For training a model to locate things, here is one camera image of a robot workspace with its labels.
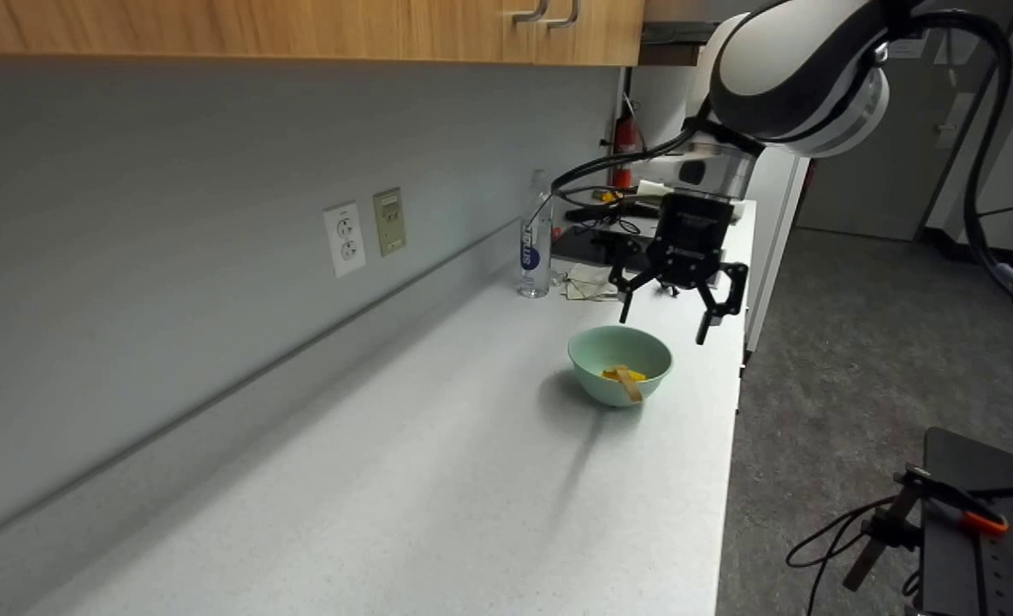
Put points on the beige crumpled cloth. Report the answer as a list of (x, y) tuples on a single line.
[(582, 287)]

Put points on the clear plastic water bottle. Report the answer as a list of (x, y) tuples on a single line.
[(532, 266)]

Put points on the black cooktop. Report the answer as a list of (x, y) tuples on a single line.
[(587, 244)]

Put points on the stainless range hood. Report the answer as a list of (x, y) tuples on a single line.
[(673, 34)]

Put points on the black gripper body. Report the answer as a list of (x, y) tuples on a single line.
[(696, 235)]

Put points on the beige wall plate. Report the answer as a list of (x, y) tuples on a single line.
[(388, 221)]

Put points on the wooden wall cabinet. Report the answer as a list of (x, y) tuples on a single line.
[(246, 28)]

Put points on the white electrical outlet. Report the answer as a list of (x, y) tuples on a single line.
[(346, 239)]

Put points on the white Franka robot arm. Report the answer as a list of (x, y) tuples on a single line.
[(792, 68)]

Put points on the black clamp bracket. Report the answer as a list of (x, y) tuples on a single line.
[(879, 533)]

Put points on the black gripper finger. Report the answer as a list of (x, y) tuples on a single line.
[(636, 273), (734, 285)]

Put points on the yellow food pieces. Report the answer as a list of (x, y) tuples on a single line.
[(618, 373)]

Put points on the mint green bowl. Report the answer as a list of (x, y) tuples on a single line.
[(612, 393)]

